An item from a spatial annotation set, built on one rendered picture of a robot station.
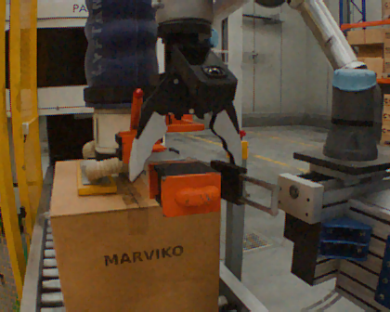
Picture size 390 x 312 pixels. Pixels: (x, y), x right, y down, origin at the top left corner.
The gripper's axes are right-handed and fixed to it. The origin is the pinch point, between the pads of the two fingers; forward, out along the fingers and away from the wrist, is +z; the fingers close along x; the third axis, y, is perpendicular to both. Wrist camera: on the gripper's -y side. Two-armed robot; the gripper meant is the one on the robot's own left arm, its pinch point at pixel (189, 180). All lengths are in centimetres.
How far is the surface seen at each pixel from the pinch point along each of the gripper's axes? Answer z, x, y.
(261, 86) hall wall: -18, -563, 962
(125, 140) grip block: -1.1, 3.9, 30.8
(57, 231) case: 17.7, 20.2, 30.8
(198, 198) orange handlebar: 0.6, 0.9, -5.9
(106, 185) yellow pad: 11.8, 7.5, 44.1
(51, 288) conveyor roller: 55, 29, 71
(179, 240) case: 23.3, -7.8, 31.4
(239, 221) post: 42, -48, 80
